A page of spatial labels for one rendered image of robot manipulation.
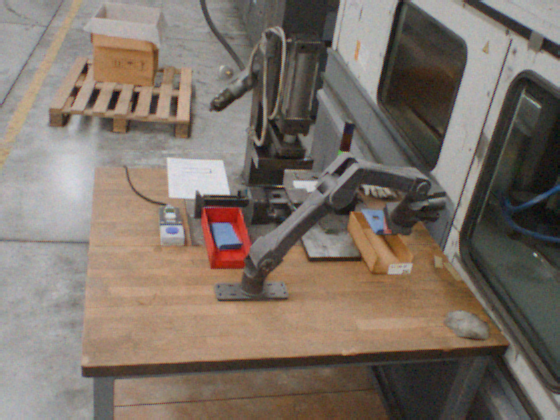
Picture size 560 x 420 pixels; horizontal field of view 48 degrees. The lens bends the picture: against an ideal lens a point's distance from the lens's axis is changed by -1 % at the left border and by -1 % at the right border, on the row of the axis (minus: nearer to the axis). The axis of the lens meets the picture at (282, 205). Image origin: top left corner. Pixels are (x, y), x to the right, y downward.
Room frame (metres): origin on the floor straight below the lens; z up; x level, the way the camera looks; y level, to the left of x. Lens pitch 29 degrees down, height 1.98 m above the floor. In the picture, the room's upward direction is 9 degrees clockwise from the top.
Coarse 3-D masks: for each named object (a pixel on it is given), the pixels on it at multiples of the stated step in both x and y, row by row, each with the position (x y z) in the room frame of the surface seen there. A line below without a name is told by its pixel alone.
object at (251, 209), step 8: (248, 192) 1.83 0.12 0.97; (248, 208) 1.80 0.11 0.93; (256, 208) 1.75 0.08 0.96; (264, 208) 1.76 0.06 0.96; (280, 208) 1.77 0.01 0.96; (288, 208) 1.78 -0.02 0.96; (296, 208) 1.79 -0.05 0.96; (248, 216) 1.78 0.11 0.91; (256, 216) 1.75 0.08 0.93; (264, 216) 1.76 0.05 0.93; (288, 216) 1.82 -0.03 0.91
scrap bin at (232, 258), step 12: (204, 216) 1.66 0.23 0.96; (216, 216) 1.72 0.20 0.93; (228, 216) 1.73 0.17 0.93; (240, 216) 1.70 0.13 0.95; (204, 228) 1.64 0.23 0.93; (240, 228) 1.68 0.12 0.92; (240, 240) 1.64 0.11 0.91; (216, 252) 1.55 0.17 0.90; (228, 252) 1.56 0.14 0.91; (240, 252) 1.57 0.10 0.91; (216, 264) 1.47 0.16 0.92; (228, 264) 1.48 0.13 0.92; (240, 264) 1.49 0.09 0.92
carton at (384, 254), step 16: (352, 224) 1.78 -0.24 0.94; (368, 224) 1.83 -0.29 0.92; (368, 240) 1.65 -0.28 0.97; (384, 240) 1.78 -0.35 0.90; (400, 240) 1.70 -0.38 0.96; (368, 256) 1.62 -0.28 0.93; (384, 256) 1.68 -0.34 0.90; (400, 256) 1.67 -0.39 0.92; (384, 272) 1.59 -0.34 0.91; (400, 272) 1.61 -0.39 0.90
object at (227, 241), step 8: (208, 224) 1.69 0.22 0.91; (216, 224) 1.70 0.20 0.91; (224, 224) 1.71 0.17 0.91; (216, 232) 1.65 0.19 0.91; (232, 232) 1.67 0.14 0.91; (216, 240) 1.61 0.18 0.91; (224, 240) 1.61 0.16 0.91; (232, 240) 1.62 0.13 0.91; (224, 248) 1.57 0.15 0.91; (232, 248) 1.58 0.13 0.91
